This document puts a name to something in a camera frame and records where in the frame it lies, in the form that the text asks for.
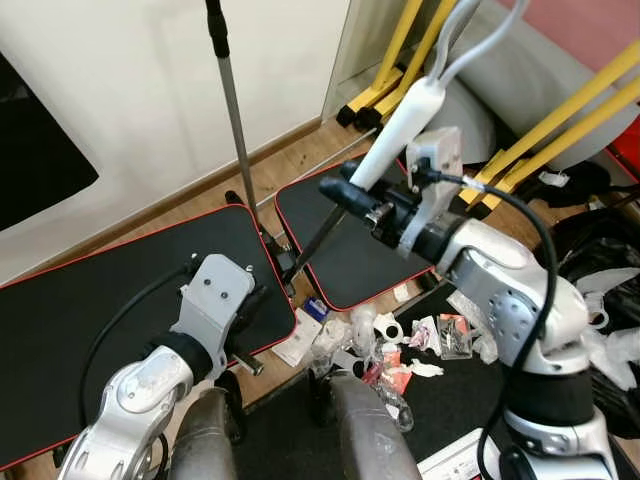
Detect black floor mat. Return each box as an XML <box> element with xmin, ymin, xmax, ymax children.
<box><xmin>235</xmin><ymin>285</ymin><xmax>640</xmax><ymax>480</ymax></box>

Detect plain white booklet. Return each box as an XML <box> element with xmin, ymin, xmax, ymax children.
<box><xmin>272</xmin><ymin>308</ymin><xmax>323</xmax><ymax>367</ymax></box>

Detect small blue box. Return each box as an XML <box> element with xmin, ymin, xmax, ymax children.
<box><xmin>303</xmin><ymin>298</ymin><xmax>329</xmax><ymax>323</ymax></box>

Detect short black red-trimmed bench pad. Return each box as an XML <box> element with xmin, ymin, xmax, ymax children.
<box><xmin>274</xmin><ymin>158</ymin><xmax>441</xmax><ymax>313</ymax></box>

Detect grey robot left leg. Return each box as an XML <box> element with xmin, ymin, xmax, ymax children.
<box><xmin>170</xmin><ymin>388</ymin><xmax>241</xmax><ymax>480</ymax></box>

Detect grey robot leg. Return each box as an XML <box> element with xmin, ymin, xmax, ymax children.
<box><xmin>170</xmin><ymin>388</ymin><xmax>241</xmax><ymax>480</ymax></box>
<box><xmin>328</xmin><ymin>372</ymin><xmax>423</xmax><ymax>480</ymax></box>

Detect red snack wrapper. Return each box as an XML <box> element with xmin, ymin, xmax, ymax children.
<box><xmin>362</xmin><ymin>343</ymin><xmax>413</xmax><ymax>393</ymax></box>

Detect grey pole with black grip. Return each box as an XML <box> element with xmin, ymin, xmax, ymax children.
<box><xmin>205</xmin><ymin>0</ymin><xmax>296</xmax><ymax>296</ymax></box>

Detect grey robot right leg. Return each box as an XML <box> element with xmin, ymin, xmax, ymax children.
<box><xmin>328</xmin><ymin>372</ymin><xmax>423</xmax><ymax>480</ymax></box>

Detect white crumpled tissue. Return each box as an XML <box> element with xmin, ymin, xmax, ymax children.
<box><xmin>404</xmin><ymin>359</ymin><xmax>447</xmax><ymax>380</ymax></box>

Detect crumpled clear plastic bag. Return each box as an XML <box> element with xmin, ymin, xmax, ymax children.
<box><xmin>372</xmin><ymin>385</ymin><xmax>415</xmax><ymax>433</ymax></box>

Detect long black red-trimmed bench pad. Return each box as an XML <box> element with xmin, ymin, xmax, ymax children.
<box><xmin>0</xmin><ymin>204</ymin><xmax>298</xmax><ymax>471</ymax></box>

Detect black pouch with white tag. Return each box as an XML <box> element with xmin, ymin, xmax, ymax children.
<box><xmin>520</xmin><ymin>160</ymin><xmax>616</xmax><ymax>211</ymax></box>

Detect black trash bag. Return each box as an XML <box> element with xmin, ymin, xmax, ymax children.
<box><xmin>550</xmin><ymin>200</ymin><xmax>640</xmax><ymax>441</ymax></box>

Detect white printed booklet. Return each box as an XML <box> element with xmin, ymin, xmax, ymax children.
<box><xmin>415</xmin><ymin>428</ymin><xmax>503</xmax><ymax>480</ymax></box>

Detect black flat panel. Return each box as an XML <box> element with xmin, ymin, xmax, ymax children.
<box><xmin>0</xmin><ymin>50</ymin><xmax>101</xmax><ymax>233</ymax></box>

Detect pink foam mat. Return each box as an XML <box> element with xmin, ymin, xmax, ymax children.
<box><xmin>500</xmin><ymin>0</ymin><xmax>640</xmax><ymax>73</ymax></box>

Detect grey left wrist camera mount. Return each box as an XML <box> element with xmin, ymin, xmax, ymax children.
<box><xmin>178</xmin><ymin>254</ymin><xmax>257</xmax><ymax>359</ymax></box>

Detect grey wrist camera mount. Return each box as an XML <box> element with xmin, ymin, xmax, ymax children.
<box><xmin>400</xmin><ymin>126</ymin><xmax>467</xmax><ymax>259</ymax></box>
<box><xmin>178</xmin><ymin>254</ymin><xmax>257</xmax><ymax>359</ymax></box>

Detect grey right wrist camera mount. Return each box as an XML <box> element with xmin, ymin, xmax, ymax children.
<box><xmin>400</xmin><ymin>126</ymin><xmax>467</xmax><ymax>259</ymax></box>

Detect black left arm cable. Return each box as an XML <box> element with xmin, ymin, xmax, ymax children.
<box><xmin>78</xmin><ymin>258</ymin><xmax>201</xmax><ymax>431</ymax></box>

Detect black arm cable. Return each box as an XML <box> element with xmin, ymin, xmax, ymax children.
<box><xmin>412</xmin><ymin>168</ymin><xmax>561</xmax><ymax>480</ymax></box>
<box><xmin>78</xmin><ymin>258</ymin><xmax>201</xmax><ymax>431</ymax></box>

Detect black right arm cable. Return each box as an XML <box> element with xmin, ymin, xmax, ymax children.
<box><xmin>412</xmin><ymin>168</ymin><xmax>561</xmax><ymax>480</ymax></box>

